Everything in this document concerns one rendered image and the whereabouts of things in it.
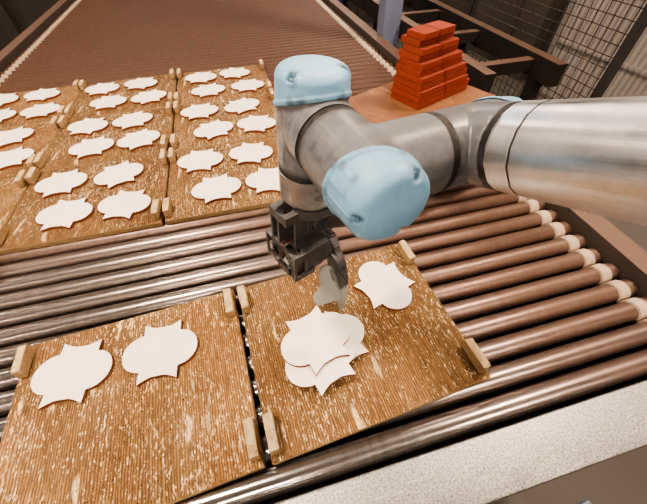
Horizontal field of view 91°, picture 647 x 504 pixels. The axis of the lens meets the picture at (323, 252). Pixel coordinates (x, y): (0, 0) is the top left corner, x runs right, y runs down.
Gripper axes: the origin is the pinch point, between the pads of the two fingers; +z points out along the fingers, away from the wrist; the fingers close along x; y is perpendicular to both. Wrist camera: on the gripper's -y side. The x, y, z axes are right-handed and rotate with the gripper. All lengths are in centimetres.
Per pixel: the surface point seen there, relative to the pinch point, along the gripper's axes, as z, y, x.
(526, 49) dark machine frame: -5, -152, -40
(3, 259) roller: 20, 50, -65
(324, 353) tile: 9.2, 4.7, 8.8
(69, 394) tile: 15.3, 43.4, -15.3
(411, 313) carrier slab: 11.5, -16.0, 12.6
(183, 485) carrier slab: 14.9, 33.2, 9.9
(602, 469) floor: 99, -81, 86
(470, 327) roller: 12.3, -23.9, 22.3
